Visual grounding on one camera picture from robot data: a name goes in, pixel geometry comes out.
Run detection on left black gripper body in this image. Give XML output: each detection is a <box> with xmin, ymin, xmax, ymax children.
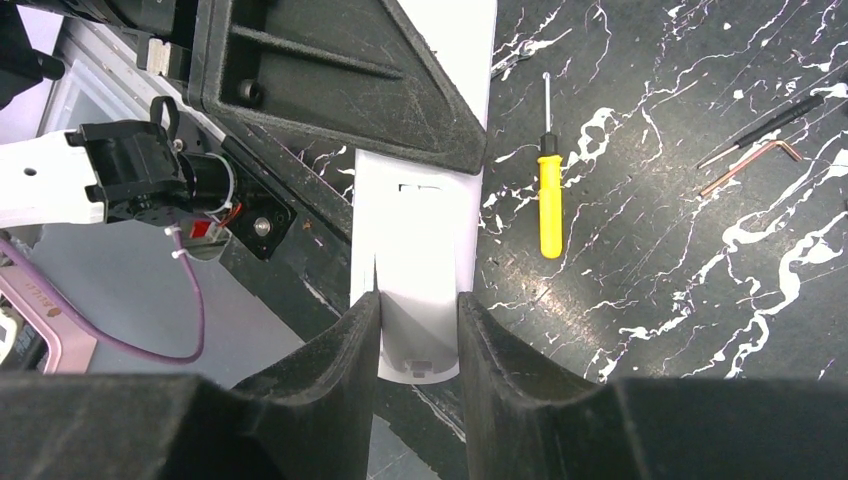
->
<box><xmin>1</xmin><ymin>0</ymin><xmax>199</xmax><ymax>107</ymax></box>

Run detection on pink device with label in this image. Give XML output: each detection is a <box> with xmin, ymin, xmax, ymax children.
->
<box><xmin>1</xmin><ymin>266</ymin><xmax>97</xmax><ymax>374</ymax></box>

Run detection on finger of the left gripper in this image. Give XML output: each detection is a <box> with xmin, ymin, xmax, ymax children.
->
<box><xmin>188</xmin><ymin>1</ymin><xmax>488</xmax><ymax>174</ymax></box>

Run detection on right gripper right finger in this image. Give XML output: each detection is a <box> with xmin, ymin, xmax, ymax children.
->
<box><xmin>457</xmin><ymin>293</ymin><xmax>847</xmax><ymax>479</ymax></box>

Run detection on small black precision screwdriver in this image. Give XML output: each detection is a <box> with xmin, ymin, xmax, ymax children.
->
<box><xmin>696</xmin><ymin>94</ymin><xmax>824</xmax><ymax>169</ymax></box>

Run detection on yellow handled screwdriver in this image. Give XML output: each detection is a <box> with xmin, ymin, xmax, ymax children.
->
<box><xmin>537</xmin><ymin>72</ymin><xmax>564</xmax><ymax>259</ymax></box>

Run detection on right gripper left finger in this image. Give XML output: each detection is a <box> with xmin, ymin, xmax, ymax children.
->
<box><xmin>1</xmin><ymin>292</ymin><xmax>381</xmax><ymax>479</ymax></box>

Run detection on copper hex key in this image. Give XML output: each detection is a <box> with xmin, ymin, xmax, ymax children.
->
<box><xmin>698</xmin><ymin>140</ymin><xmax>803</xmax><ymax>200</ymax></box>

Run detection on white remote control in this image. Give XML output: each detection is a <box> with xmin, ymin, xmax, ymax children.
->
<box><xmin>350</xmin><ymin>0</ymin><xmax>497</xmax><ymax>385</ymax></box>

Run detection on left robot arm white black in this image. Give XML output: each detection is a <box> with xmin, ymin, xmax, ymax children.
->
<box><xmin>1</xmin><ymin>1</ymin><xmax>497</xmax><ymax>227</ymax></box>

